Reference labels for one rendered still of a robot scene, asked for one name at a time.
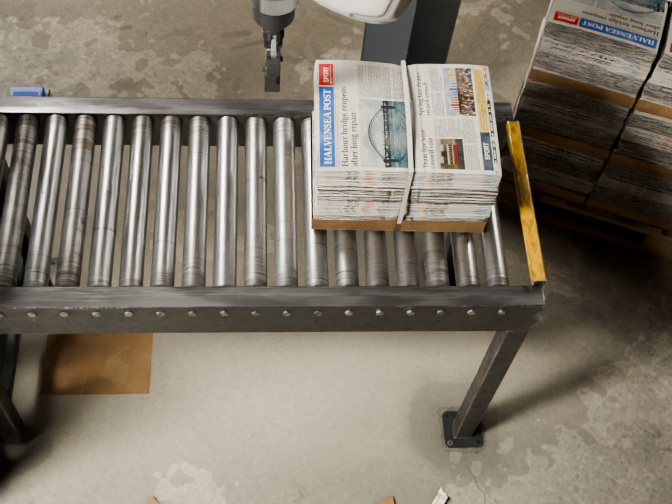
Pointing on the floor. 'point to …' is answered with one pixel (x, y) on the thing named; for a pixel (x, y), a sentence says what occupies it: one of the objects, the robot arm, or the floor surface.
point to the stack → (600, 116)
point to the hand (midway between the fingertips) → (272, 77)
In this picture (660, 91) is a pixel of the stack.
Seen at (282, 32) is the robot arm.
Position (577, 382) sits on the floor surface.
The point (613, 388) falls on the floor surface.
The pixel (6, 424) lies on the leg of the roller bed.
